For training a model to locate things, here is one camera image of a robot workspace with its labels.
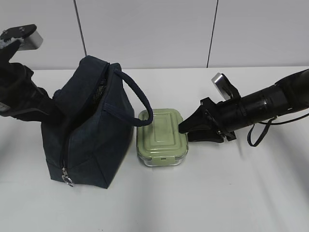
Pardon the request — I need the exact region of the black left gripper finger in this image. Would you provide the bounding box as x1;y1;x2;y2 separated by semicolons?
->
36;96;65;123

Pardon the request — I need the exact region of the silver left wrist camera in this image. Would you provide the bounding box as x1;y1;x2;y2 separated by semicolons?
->
0;24;44;52

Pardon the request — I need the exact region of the navy blue lunch bag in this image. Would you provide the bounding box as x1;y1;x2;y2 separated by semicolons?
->
41;56;154;189

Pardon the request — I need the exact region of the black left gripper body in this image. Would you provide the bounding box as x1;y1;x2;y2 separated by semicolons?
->
0;62;49;121

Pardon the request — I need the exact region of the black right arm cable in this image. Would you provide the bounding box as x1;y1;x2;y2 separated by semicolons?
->
247;111;309;147

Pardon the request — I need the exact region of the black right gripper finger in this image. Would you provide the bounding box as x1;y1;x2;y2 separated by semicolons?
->
178;106;205;133
187;130;224;143

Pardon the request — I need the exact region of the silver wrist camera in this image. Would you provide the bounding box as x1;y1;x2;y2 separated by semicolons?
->
211;72;240;101
0;24;44;52

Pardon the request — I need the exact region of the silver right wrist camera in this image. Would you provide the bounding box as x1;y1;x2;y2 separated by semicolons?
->
211;72;240;101

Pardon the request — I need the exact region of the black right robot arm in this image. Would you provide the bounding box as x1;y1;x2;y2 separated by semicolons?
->
178;70;309;147

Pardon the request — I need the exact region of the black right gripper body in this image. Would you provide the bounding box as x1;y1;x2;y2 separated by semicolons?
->
200;97;236;141

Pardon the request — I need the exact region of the green lidded glass container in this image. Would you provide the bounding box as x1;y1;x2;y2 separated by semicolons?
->
136;108;189;167

